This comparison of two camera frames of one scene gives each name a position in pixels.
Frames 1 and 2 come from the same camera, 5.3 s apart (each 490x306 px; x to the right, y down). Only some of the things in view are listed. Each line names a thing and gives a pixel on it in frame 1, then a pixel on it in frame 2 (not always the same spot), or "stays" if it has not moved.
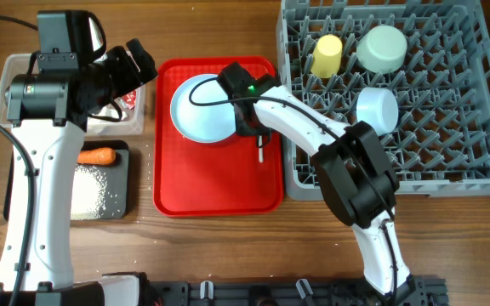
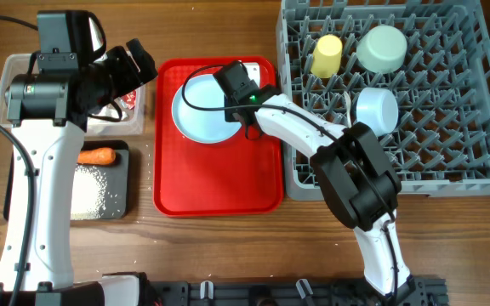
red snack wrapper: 130,99 stays
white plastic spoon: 260,150 to 348,99
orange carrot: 96,156 stays
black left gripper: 130,65 stays
